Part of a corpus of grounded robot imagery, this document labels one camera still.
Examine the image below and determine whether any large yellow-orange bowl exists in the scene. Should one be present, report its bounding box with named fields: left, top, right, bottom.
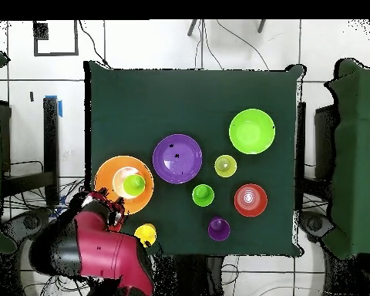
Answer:
left=93, top=155, right=155, bottom=216

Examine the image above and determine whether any black stand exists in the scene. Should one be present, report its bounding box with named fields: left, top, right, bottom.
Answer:
left=0, top=96, right=61, bottom=206

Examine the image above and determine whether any grey office chair base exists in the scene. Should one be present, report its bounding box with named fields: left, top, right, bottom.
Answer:
left=298, top=210, right=335, bottom=243

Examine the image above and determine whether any yellow-orange stepped cup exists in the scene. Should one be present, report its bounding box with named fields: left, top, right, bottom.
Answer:
left=133, top=223, right=158, bottom=248

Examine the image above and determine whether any dark office chair base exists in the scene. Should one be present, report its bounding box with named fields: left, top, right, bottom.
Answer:
left=1, top=208, right=55, bottom=247

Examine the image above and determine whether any black box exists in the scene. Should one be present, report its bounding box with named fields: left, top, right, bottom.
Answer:
left=314, top=103, right=338, bottom=181

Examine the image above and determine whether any blue tape strip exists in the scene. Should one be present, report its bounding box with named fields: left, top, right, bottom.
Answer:
left=44, top=94, right=63, bottom=118

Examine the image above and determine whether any purple bowl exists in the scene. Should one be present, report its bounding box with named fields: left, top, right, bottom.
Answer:
left=152, top=133, right=204, bottom=185

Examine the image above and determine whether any purple cup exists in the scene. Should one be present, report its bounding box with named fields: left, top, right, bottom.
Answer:
left=207, top=216, right=231, bottom=242

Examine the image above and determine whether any green stepped cup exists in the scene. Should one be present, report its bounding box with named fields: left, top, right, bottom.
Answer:
left=191, top=183, right=215, bottom=208

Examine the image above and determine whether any green bowl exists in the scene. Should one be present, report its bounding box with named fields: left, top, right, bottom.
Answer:
left=228, top=108, right=277, bottom=155

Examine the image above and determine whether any yellow tapered cup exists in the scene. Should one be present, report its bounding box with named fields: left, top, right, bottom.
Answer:
left=214, top=154, right=238, bottom=179

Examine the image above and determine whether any dark green tablecloth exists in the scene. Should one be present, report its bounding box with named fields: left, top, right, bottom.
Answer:
left=84, top=60, right=306, bottom=258

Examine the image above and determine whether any light green tapered cup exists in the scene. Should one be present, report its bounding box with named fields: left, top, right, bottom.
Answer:
left=122, top=174, right=146, bottom=197

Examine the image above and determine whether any orange-red bowl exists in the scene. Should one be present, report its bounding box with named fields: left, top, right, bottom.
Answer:
left=233, top=183, right=268, bottom=218

